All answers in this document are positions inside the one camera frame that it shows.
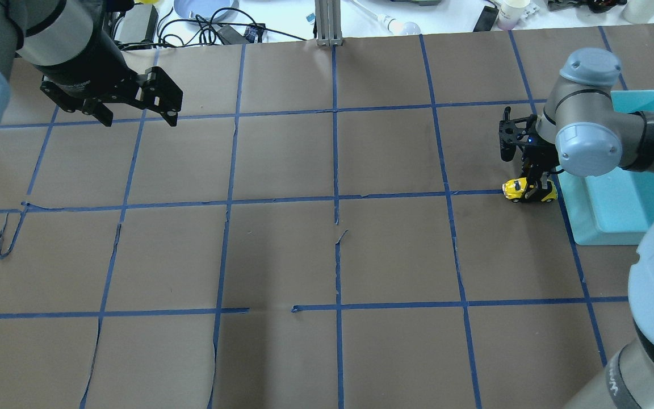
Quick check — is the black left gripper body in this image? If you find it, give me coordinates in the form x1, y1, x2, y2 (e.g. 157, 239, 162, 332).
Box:
40, 23, 143, 113

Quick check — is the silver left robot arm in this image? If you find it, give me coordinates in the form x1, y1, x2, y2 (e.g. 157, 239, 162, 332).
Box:
0, 1, 183, 127

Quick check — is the aluminium frame post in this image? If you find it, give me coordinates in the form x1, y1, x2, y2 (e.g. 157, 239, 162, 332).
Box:
314, 0, 343, 47

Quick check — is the turquoise plastic storage bin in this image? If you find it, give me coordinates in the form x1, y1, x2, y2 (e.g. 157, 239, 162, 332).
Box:
556, 90, 654, 246

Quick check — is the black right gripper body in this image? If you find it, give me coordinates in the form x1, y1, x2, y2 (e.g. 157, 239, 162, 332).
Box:
498, 106, 560, 171

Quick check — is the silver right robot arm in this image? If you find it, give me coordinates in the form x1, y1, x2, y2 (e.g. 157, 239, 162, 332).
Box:
498, 48, 654, 408

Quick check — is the yellow toy beetle car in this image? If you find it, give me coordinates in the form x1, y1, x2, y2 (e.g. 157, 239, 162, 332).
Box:
501, 178, 558, 203

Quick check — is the light blue plate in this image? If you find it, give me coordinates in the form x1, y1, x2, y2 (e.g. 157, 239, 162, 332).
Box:
172, 0, 239, 22

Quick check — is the white paper cup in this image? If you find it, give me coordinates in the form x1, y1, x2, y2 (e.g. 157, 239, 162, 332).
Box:
496, 0, 531, 31

